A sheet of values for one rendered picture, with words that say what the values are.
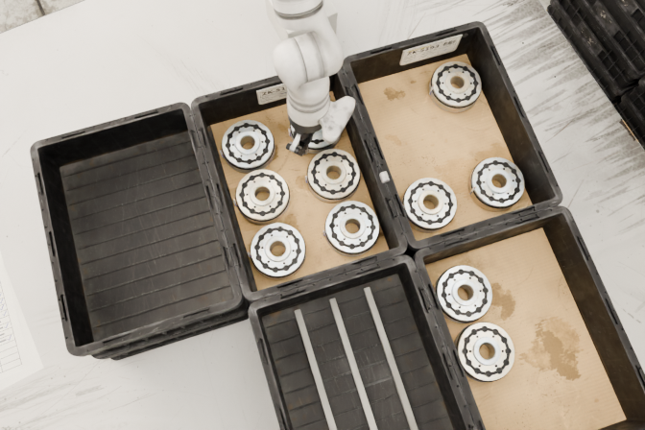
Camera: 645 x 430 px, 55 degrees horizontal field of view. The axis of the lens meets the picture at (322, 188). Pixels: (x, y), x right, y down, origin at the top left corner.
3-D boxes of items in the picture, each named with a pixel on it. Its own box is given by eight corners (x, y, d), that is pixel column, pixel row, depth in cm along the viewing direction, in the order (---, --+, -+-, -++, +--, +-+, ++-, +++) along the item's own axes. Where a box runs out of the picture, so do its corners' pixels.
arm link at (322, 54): (351, 78, 93) (340, -6, 83) (297, 96, 92) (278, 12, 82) (336, 55, 98) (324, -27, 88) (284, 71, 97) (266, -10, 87)
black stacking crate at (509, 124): (338, 86, 130) (341, 59, 119) (467, 50, 134) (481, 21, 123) (401, 263, 119) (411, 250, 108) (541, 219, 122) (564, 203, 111)
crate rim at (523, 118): (339, 63, 121) (340, 58, 119) (479, 25, 125) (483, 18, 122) (409, 254, 110) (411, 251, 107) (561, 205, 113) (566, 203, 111)
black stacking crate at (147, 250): (55, 166, 124) (30, 144, 113) (198, 126, 127) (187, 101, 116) (93, 361, 112) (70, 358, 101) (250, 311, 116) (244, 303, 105)
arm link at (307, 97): (284, 121, 102) (334, 105, 103) (280, 76, 87) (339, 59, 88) (272, 85, 104) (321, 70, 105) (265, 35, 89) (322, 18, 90)
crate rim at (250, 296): (190, 105, 118) (188, 99, 116) (339, 63, 121) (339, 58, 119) (246, 305, 106) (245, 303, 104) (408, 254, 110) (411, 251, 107)
